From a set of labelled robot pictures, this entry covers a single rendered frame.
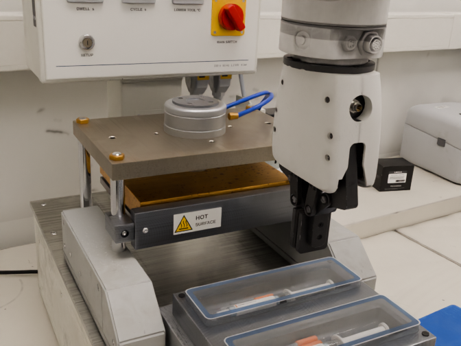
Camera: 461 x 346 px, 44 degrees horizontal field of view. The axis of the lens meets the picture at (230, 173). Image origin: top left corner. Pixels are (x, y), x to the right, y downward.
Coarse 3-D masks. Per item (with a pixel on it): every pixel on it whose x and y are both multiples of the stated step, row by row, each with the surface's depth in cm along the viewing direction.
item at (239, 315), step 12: (336, 288) 59; (348, 288) 60; (192, 300) 55; (288, 300) 56; (300, 300) 57; (240, 312) 54; (252, 312) 54; (264, 312) 55; (204, 324) 53; (216, 324) 53
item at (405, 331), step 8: (344, 304) 56; (408, 312) 55; (288, 320) 53; (408, 328) 53; (416, 328) 53; (384, 336) 51; (392, 336) 52; (400, 336) 52; (224, 344) 49; (360, 344) 50; (368, 344) 51; (376, 344) 51
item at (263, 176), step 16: (160, 176) 71; (176, 176) 71; (192, 176) 71; (208, 176) 71; (224, 176) 72; (240, 176) 72; (256, 176) 72; (272, 176) 73; (128, 192) 66; (144, 192) 66; (160, 192) 66; (176, 192) 66; (192, 192) 66; (208, 192) 67; (224, 192) 68; (128, 208) 68
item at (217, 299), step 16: (272, 272) 61; (288, 272) 61; (304, 272) 61; (320, 272) 61; (336, 272) 62; (352, 272) 62; (192, 288) 57; (208, 288) 57; (224, 288) 57; (240, 288) 57; (256, 288) 58; (272, 288) 58; (288, 288) 58; (304, 288) 58; (320, 288) 58; (208, 304) 54; (224, 304) 55; (240, 304) 55; (256, 304) 55
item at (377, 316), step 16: (352, 304) 56; (368, 304) 56; (384, 304) 56; (304, 320) 53; (320, 320) 53; (336, 320) 53; (352, 320) 53; (368, 320) 53; (384, 320) 54; (400, 320) 54; (416, 320) 54; (240, 336) 50; (256, 336) 50; (272, 336) 50; (288, 336) 50; (304, 336) 50; (320, 336) 51; (336, 336) 51; (352, 336) 51; (368, 336) 51
